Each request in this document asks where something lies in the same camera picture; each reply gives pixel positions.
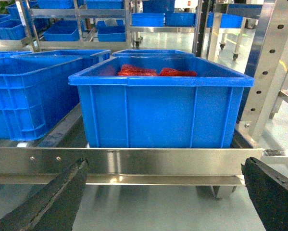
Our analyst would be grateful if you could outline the blue bin with red bags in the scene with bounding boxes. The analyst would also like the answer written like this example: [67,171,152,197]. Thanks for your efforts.
[69,57,254,148]

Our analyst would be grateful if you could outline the empty blue plastic bin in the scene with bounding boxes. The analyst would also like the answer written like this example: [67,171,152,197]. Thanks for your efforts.
[0,56,84,141]

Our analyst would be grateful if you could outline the blue bin behind left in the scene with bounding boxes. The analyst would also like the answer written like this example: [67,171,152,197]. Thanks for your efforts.
[12,50,111,67]

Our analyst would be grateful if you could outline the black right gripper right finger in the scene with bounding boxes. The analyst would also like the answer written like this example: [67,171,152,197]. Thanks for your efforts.
[241,157,288,231]

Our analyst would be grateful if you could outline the blue bin behind right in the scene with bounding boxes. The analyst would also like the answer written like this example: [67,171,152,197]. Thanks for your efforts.
[112,50,195,57]

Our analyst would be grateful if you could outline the red bubble wrap bags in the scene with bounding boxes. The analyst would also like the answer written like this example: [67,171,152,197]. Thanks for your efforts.
[117,64,197,77]

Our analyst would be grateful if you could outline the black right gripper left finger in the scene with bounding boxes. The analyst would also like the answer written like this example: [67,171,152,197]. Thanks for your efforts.
[0,158,88,231]

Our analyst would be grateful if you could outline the stainless steel shelf rack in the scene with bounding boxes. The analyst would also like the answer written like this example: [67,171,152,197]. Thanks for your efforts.
[0,0,288,191]

